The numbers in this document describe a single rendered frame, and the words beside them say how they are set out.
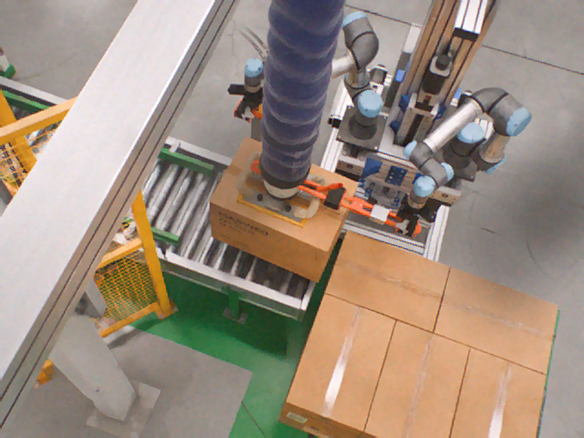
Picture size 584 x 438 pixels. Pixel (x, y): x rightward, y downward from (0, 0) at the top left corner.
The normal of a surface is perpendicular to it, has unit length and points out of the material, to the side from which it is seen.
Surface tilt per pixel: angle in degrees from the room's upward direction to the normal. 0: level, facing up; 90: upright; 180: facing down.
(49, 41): 0
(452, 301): 0
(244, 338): 0
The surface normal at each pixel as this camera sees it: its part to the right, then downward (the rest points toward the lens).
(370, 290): 0.09, -0.43
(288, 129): -0.16, 0.72
